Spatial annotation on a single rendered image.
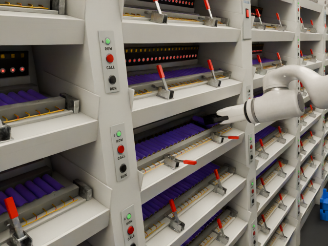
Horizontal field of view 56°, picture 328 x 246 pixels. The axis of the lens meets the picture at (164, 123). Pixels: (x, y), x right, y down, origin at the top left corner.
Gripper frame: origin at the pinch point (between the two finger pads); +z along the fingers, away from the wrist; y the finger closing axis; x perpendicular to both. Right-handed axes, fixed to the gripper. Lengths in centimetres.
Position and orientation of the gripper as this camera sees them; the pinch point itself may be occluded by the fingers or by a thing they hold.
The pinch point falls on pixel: (210, 119)
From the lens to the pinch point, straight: 112.7
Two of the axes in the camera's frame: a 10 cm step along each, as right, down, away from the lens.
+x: 2.5, 9.7, 0.6
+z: -7.5, 1.5, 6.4
